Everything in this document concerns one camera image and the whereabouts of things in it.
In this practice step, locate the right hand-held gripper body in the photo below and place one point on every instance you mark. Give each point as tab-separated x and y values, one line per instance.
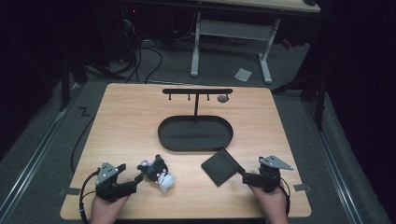
270	177

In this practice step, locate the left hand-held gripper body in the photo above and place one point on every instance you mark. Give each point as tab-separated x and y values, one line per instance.
107	186

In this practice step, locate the black and white plush toy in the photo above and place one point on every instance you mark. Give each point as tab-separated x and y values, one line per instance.
158	174

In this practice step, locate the black wallet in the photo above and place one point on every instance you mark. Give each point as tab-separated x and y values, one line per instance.
221	168

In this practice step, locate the person's left hand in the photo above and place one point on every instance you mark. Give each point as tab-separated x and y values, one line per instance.
107	210

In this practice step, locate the person's right hand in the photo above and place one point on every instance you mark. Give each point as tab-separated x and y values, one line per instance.
272	203

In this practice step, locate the grey tape piece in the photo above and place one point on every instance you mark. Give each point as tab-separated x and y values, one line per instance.
302	187

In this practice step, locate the black hook stand with tray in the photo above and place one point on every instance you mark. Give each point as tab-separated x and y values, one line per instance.
195	133

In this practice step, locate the grey round disc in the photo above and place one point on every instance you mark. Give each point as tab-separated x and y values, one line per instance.
222	98

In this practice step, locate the grey paper sheet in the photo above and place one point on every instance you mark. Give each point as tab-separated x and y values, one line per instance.
243	75

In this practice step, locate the black metal stand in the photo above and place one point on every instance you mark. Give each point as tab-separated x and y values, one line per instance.
70	77
314	90

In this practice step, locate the white-framed desk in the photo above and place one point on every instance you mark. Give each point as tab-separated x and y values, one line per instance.
233	29

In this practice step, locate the metal floor rail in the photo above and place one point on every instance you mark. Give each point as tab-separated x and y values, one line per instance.
333	161
34	155

